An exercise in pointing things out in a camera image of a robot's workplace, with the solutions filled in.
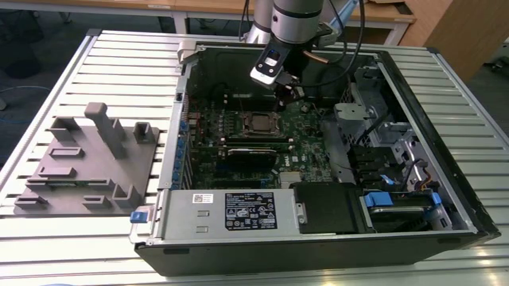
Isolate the coloured wire bundle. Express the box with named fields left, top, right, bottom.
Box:
left=413, top=174, right=436, bottom=191

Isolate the silver power supply unit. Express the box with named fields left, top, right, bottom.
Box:
left=152, top=188, right=310, bottom=244

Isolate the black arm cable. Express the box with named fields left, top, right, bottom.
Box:
left=294, top=0, right=365, bottom=89

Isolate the wooden cabinet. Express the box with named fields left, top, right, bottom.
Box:
left=399, top=0, right=509, bottom=83

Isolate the black plastic disk bay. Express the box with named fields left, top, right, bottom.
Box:
left=346, top=145, right=401, bottom=191

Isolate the grey case latch handle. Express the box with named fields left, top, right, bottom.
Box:
left=176, top=41, right=198, bottom=65

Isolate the wooden desk white frame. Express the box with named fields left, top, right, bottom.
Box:
left=174, top=0, right=418, bottom=46
left=0, top=0, right=187, bottom=35

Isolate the silver metal disk bay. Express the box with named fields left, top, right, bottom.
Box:
left=375, top=121, right=442, bottom=193

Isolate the green RAM stick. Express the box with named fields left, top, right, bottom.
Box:
left=47, top=180, right=91, bottom=187

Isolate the silver chipset heatsink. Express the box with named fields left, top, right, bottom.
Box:
left=279, top=172, right=303, bottom=188

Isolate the black PC case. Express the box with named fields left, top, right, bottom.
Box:
left=132, top=41, right=501, bottom=277

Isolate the hard disk in blue carrier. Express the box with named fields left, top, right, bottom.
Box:
left=359, top=190, right=442, bottom=233

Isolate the grey parts rack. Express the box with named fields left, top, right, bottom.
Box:
left=13, top=102, right=160, bottom=216

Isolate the green motherboard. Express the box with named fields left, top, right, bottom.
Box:
left=186, top=100, right=343, bottom=190

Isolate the black RAM slot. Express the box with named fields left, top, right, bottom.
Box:
left=224, top=144, right=290, bottom=150
left=227, top=136, right=289, bottom=142

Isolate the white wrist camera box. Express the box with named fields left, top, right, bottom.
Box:
left=249, top=47, right=294, bottom=88

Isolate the black fan shroud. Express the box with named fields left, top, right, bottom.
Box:
left=289, top=182, right=377, bottom=235

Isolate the metal socket cover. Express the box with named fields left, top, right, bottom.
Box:
left=242, top=111, right=285, bottom=138

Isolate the silver-topped CPU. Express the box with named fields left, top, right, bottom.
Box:
left=253, top=115, right=277, bottom=132

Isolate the copper coloured tube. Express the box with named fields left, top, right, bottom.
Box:
left=301, top=49, right=329, bottom=65

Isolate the perforated metal drive cage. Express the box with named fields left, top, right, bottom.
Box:
left=333, top=64, right=393, bottom=150

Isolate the black graphics card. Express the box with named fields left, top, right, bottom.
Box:
left=227, top=147, right=278, bottom=172

